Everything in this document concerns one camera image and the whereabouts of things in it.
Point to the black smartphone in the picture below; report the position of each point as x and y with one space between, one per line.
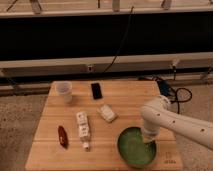
96 91

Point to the blue box on floor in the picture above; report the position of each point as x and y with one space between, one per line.
164 88

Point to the translucent pale gripper tip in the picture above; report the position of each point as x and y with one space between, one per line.
148 138

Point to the small white box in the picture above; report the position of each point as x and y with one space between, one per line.
107 113

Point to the dark red pepper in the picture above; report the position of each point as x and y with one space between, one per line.
62 136

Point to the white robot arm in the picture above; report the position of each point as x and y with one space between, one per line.
156 114

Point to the white tube with label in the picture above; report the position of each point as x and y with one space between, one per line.
84 129

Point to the green ceramic bowl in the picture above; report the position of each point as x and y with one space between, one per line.
134 152

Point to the clear plastic cup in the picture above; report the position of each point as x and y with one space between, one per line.
64 90

